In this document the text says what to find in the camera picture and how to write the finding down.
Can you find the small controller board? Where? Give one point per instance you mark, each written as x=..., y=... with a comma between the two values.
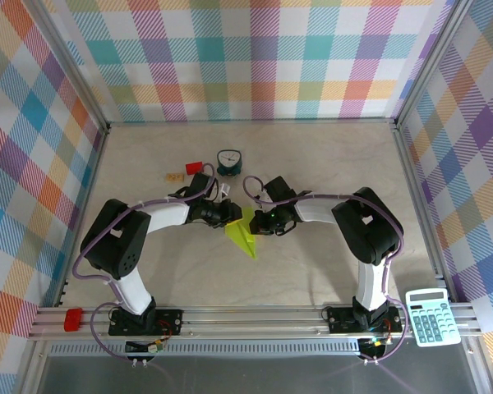
x=154, y=348
x=374, y=346

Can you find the aluminium frame post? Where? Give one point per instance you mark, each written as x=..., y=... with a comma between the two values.
x=431, y=61
x=74, y=70

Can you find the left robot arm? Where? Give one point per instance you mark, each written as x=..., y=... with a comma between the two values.
x=168, y=215

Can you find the small teal alarm clock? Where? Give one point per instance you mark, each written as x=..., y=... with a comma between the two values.
x=229, y=161

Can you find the aluminium mounting rail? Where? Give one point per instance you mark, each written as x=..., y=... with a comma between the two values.
x=250, y=322

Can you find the perforated metal strip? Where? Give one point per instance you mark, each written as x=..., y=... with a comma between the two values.
x=250, y=350

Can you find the red plastic clamp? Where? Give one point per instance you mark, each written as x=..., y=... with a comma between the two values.
x=73, y=320

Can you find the light teal calculator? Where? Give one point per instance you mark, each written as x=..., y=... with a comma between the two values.
x=431, y=320

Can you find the grey metal sheet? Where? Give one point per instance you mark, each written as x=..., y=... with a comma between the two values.
x=250, y=377

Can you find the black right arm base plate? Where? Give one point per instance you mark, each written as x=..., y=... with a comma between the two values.
x=341, y=320

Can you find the small wooden block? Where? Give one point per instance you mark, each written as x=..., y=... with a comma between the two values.
x=174, y=177

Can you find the lime green paper sheet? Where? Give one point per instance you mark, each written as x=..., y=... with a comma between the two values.
x=244, y=242

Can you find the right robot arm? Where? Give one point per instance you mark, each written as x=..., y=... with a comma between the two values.
x=316, y=211

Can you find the aluminium frame bar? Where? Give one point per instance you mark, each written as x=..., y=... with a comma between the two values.
x=415, y=184
x=92, y=172
x=250, y=122

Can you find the red block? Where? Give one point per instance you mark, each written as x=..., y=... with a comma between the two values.
x=193, y=168

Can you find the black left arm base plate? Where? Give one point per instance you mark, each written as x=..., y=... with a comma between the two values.
x=170, y=320

